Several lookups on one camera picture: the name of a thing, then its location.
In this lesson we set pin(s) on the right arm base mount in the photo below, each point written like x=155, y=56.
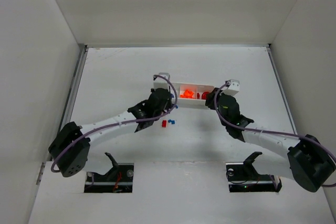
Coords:
x=243, y=178

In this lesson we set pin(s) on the red dome lego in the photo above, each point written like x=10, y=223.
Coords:
x=204, y=95

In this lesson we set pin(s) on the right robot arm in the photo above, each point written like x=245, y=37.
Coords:
x=309, y=163

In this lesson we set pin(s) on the white three-compartment tray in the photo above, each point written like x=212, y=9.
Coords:
x=191, y=103

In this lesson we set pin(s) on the red lego piece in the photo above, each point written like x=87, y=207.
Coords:
x=164, y=123

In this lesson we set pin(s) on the orange round lego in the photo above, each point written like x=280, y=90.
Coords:
x=187, y=94

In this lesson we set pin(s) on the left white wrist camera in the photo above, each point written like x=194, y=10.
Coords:
x=159, y=81

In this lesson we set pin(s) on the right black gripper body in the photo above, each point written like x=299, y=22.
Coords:
x=210, y=99

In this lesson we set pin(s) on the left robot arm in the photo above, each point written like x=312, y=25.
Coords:
x=71, y=147

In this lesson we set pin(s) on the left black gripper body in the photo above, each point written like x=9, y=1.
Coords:
x=168, y=100

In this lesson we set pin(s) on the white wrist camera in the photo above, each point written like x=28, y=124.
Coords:
x=232, y=87
x=159, y=81

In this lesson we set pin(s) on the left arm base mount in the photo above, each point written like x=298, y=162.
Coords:
x=117, y=180

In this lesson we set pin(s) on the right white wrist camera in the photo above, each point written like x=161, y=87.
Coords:
x=232, y=87

